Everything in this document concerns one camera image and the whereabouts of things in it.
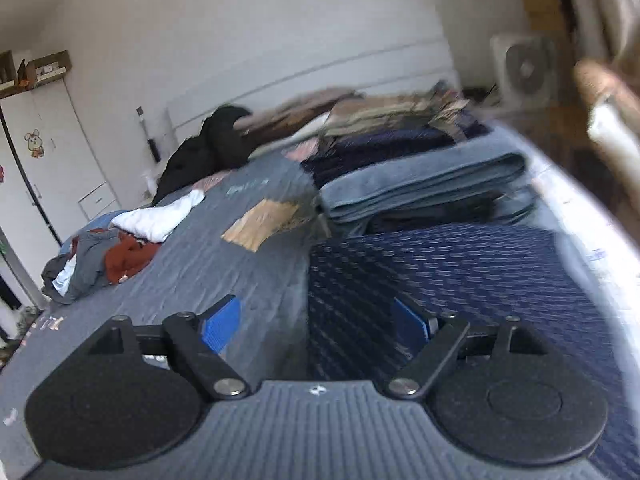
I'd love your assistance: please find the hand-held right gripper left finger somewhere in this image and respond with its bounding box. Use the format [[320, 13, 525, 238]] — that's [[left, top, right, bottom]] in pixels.
[[86, 294, 251, 402]]

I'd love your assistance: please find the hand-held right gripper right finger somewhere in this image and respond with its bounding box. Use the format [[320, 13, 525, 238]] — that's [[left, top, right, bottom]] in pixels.
[[386, 296, 548, 401]]

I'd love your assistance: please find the navy patterned sweater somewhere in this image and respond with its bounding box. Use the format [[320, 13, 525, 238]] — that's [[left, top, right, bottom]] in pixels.
[[306, 222, 640, 480]]

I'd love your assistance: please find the pile of unfolded clothes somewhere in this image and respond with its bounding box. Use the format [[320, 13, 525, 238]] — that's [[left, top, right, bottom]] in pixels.
[[41, 230, 118, 306], [72, 230, 162, 286]]

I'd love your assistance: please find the stack of folded clothes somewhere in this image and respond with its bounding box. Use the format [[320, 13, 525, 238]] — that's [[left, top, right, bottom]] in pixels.
[[300, 80, 541, 238]]

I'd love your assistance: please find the bed with grey quilt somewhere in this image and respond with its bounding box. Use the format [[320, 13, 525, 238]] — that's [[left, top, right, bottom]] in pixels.
[[0, 125, 551, 480]]

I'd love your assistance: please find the white garment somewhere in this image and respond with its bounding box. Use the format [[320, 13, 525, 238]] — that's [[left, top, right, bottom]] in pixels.
[[110, 190, 206, 243]]

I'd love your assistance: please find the blue printed pillow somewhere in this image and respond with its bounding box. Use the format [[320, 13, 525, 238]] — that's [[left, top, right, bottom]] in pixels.
[[60, 210, 126, 256]]

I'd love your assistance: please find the light blue shirt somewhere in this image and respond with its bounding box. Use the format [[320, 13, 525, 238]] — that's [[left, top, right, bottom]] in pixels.
[[52, 255, 78, 297]]

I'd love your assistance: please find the black jacket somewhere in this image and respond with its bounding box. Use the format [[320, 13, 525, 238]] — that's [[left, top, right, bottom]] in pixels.
[[150, 105, 256, 206]]

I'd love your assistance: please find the white mattress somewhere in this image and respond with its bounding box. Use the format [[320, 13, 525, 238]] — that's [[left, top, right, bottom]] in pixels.
[[520, 130, 640, 376]]

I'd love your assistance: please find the brown folded blanket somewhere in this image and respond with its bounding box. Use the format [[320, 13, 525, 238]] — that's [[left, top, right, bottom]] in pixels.
[[235, 87, 366, 146]]

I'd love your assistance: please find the white folded blanket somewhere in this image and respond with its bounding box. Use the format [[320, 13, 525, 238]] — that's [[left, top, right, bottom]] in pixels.
[[290, 115, 331, 147]]

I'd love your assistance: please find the white wardrobe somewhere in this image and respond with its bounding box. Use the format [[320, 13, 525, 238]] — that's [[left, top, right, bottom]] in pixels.
[[0, 77, 123, 306]]

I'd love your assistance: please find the cartoon wardrobe sticker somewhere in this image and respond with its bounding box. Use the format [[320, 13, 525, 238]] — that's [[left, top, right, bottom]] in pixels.
[[25, 130, 47, 159]]

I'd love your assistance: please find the white headboard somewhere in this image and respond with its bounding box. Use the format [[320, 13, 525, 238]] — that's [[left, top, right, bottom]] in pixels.
[[166, 35, 458, 151]]

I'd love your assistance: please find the white box fan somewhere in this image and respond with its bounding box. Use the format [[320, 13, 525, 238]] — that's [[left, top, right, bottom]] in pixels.
[[491, 34, 558, 111]]

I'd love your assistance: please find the tan and white cloth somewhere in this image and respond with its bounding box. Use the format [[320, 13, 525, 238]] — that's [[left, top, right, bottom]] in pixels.
[[572, 57, 640, 201]]

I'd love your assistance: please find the cardboard box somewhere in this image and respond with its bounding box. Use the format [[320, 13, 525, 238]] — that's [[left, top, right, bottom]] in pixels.
[[24, 50, 73, 85]]

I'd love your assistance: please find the beige curtain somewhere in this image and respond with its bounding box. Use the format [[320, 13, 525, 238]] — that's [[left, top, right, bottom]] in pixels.
[[555, 0, 640, 61]]

